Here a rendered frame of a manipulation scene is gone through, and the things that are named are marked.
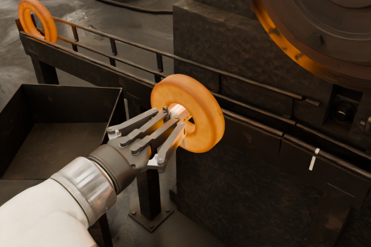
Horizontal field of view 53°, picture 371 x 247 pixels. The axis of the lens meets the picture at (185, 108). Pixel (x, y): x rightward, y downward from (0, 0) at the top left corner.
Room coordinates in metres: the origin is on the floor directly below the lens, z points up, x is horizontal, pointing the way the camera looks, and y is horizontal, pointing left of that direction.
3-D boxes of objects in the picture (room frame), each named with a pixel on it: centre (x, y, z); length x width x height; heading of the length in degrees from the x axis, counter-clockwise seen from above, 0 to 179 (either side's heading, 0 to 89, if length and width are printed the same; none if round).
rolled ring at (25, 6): (1.27, 0.54, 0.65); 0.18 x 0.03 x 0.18; 53
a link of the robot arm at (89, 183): (0.36, 0.15, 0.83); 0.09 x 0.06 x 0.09; 51
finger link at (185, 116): (0.50, 0.00, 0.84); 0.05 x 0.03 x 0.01; 141
